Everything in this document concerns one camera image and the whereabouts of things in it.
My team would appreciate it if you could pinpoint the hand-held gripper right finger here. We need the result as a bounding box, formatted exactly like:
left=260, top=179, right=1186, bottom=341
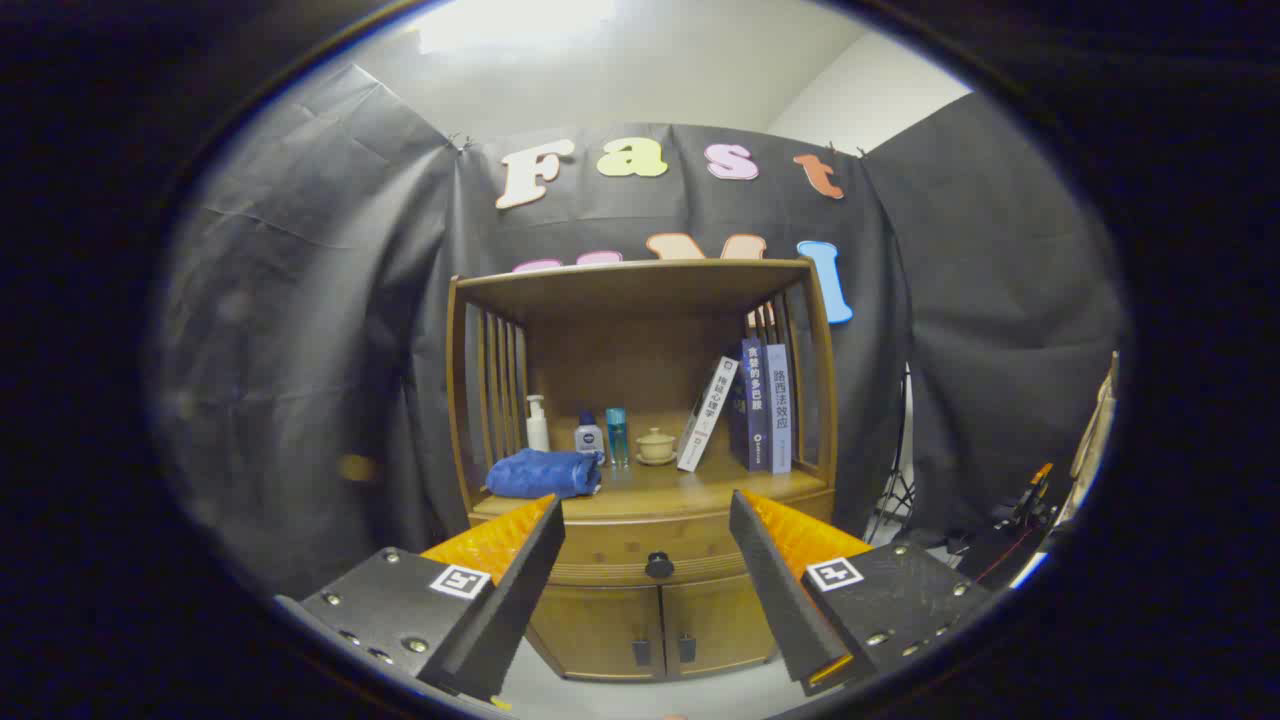
left=728, top=489, right=991, bottom=698

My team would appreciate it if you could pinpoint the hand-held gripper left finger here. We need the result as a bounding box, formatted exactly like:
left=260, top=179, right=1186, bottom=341
left=275, top=493, right=566, bottom=713

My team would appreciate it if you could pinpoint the wooden drawer with black knob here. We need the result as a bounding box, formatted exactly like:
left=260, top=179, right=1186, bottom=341
left=470, top=495, right=836, bottom=589

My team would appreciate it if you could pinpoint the wooden cabinet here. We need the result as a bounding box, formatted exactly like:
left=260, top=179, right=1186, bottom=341
left=445, top=258, right=841, bottom=684

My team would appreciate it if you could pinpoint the blue rolled towel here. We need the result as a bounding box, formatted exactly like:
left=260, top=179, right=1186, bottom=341
left=485, top=448, right=606, bottom=499

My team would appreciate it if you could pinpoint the metal tripod stand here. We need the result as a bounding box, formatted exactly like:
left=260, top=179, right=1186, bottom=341
left=865, top=365, right=916, bottom=546

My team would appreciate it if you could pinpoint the pale grey-blue book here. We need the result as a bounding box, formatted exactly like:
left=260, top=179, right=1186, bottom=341
left=765, top=343, right=794, bottom=475

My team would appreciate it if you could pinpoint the white book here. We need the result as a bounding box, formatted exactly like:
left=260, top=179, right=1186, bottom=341
left=677, top=356, right=739, bottom=473

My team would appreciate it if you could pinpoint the dark blue book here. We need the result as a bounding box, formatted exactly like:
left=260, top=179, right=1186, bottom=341
left=728, top=337, right=771, bottom=473

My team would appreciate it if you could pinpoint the black side table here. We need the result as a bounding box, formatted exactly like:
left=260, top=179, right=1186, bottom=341
left=955, top=520, right=1061, bottom=591

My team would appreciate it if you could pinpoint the orange and black tool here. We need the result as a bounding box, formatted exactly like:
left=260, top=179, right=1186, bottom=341
left=1000, top=462, right=1056, bottom=531

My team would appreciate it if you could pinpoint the beige hanging cloth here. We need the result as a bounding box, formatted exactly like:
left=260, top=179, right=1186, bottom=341
left=1060, top=350, right=1119, bottom=526

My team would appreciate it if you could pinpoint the black backdrop cloth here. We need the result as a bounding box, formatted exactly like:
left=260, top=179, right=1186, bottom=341
left=150, top=65, right=1131, bottom=601

